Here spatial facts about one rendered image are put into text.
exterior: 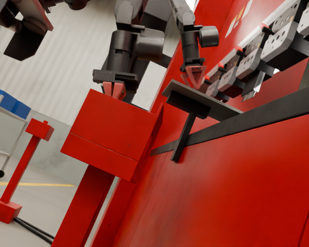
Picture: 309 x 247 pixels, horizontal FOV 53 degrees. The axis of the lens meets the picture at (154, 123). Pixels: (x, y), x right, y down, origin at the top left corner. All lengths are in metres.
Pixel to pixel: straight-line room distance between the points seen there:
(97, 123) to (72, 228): 0.24
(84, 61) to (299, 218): 8.60
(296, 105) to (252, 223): 0.17
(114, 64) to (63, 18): 8.83
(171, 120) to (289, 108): 1.48
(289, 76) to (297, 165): 1.91
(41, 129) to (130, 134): 2.01
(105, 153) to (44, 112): 8.03
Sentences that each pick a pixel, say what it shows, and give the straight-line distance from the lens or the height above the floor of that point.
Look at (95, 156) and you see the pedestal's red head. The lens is 0.66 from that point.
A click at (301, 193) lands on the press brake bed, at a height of 0.72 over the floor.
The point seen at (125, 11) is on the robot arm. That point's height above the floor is 1.01.
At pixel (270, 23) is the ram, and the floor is 1.34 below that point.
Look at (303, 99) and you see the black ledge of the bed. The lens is 0.47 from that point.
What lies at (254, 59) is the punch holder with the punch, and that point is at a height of 1.20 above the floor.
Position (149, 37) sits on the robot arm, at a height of 0.98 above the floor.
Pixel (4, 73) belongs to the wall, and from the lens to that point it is 9.40.
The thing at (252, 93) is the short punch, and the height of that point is 1.09.
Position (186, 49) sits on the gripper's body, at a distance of 1.09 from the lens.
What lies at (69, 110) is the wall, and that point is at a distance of 8.50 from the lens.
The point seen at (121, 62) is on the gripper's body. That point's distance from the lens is 0.72.
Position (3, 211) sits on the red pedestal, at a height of 0.07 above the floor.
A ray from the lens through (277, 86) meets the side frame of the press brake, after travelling 2.24.
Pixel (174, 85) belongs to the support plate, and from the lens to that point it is 1.01.
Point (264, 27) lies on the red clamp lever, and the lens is 1.08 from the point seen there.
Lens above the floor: 0.67
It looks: 11 degrees up
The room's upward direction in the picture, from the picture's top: 23 degrees clockwise
